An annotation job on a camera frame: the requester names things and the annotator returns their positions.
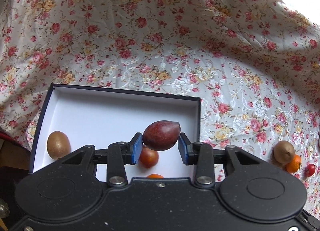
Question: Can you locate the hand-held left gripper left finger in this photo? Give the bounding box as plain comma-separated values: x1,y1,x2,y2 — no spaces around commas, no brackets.
56,132,143,188

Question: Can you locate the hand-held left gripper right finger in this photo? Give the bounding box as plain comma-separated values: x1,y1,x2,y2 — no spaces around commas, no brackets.
178,132,265,188

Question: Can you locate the red-brown plum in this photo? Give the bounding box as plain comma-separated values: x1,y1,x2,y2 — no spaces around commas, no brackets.
138,146,159,169

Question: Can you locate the dark purple plum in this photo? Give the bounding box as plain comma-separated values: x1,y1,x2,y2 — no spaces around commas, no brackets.
142,120,181,151

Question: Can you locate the dark box with white inside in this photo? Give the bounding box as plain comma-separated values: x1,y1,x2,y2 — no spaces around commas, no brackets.
29,83,202,183

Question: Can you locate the brown kiwi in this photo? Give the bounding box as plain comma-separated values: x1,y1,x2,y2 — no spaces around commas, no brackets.
273,140,295,164
47,131,71,160

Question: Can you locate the small red tomato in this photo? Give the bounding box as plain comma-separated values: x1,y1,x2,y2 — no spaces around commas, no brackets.
304,163,316,177

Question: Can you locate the floral cloth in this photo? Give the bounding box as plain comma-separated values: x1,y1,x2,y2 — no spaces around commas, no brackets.
0,0,320,221

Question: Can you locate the dark wooden furniture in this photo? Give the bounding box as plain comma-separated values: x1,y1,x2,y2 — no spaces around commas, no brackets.
0,132,34,231

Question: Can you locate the round metal knob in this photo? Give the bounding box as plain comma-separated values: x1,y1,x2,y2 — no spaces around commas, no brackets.
0,198,10,219

